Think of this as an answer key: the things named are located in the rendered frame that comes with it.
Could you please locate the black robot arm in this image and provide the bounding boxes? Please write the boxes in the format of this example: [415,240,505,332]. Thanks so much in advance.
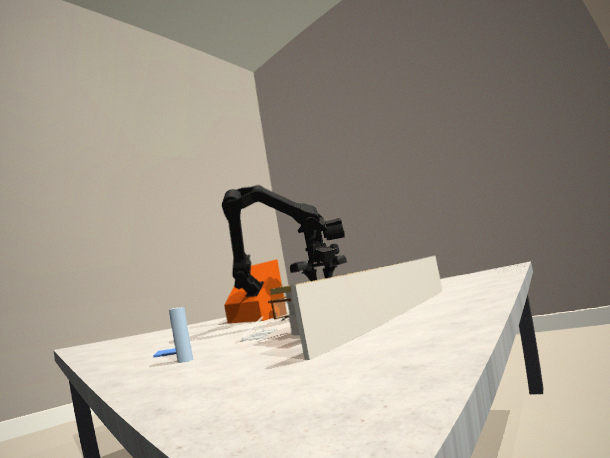
[222,185,345,297]

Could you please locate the grey rectangular panel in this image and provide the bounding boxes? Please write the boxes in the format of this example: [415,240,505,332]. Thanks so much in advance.
[291,256,442,360]

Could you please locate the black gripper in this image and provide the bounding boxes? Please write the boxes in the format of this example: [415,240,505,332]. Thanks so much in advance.
[290,241,347,282]

